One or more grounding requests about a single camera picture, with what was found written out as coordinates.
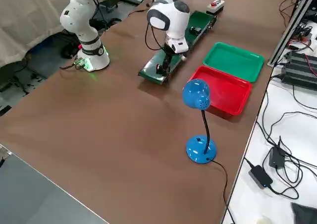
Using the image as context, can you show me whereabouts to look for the grey push-button control box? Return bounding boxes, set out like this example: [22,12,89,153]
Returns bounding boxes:
[206,0,226,15]

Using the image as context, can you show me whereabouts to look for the aluminium frame post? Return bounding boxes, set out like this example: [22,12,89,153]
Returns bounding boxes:
[266,0,317,67]

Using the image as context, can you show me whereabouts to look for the large green plastic tray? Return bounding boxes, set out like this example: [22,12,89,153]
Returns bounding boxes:
[203,42,265,83]

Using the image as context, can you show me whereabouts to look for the green belt conveyor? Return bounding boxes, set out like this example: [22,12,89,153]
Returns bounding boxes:
[138,10,219,86]

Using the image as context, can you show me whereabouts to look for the black lamp cable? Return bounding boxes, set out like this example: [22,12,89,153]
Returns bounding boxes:
[207,159,236,224]

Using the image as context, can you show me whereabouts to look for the grey cloth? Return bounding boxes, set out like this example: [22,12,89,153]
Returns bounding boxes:
[290,202,317,224]

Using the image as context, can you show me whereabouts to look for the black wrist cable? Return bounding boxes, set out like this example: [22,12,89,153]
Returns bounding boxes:
[144,15,174,53]

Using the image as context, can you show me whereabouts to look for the blue desk lamp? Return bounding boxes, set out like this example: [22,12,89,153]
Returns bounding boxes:
[182,78,219,165]

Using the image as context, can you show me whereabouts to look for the red plastic tray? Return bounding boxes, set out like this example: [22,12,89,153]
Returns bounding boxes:
[187,65,253,117]

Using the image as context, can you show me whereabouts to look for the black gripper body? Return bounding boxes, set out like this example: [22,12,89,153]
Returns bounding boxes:
[162,43,179,59]

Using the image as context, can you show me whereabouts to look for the black power adapter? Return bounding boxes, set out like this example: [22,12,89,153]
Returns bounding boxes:
[268,144,288,170]
[248,165,274,190]

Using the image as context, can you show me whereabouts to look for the black finned power supply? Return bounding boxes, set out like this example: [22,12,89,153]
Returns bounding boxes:
[280,51,317,87]

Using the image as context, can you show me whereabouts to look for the beige curtain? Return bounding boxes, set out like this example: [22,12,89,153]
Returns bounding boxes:
[0,0,82,68]

